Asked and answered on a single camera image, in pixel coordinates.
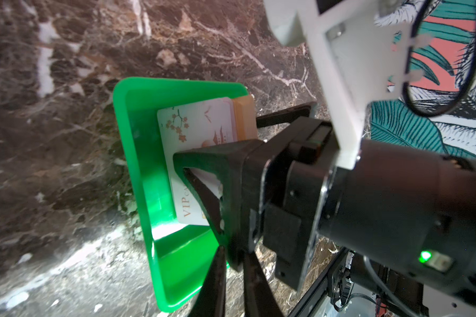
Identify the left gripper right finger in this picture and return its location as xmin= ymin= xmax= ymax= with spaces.
xmin=243 ymin=252 xmax=284 ymax=317

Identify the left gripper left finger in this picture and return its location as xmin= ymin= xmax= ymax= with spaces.
xmin=189 ymin=246 xmax=227 ymax=317

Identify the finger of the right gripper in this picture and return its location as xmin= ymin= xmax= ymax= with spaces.
xmin=173 ymin=139 xmax=262 ymax=269
xmin=256 ymin=102 xmax=317 ymax=128

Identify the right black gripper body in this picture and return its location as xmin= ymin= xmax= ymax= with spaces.
xmin=242 ymin=117 xmax=339 ymax=291

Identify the green plastic card tray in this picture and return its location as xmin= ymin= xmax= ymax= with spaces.
xmin=113 ymin=77 xmax=252 ymax=313

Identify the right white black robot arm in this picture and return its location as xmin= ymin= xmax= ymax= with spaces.
xmin=173 ymin=103 xmax=476 ymax=316

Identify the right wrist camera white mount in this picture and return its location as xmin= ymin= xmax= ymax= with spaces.
xmin=264 ymin=1 xmax=432 ymax=170

